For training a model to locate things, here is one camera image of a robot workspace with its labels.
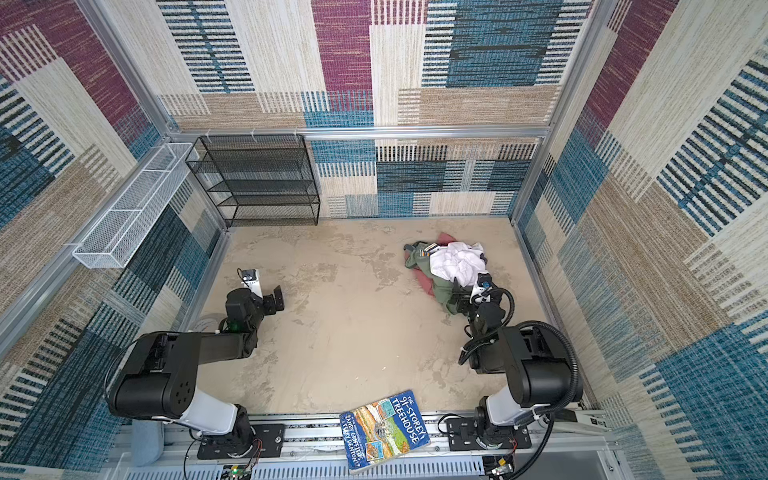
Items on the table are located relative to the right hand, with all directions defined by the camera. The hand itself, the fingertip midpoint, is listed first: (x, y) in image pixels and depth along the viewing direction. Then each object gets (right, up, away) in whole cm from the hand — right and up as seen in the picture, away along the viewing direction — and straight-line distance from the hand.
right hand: (472, 281), depth 90 cm
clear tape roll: (-81, -13, +1) cm, 82 cm away
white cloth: (-4, +6, +2) cm, 7 cm away
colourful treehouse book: (-26, -34, -17) cm, 46 cm away
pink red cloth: (-13, 0, +7) cm, 15 cm away
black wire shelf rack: (-71, +34, +18) cm, 81 cm away
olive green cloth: (-6, -4, +3) cm, 8 cm away
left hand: (-63, -1, +3) cm, 64 cm away
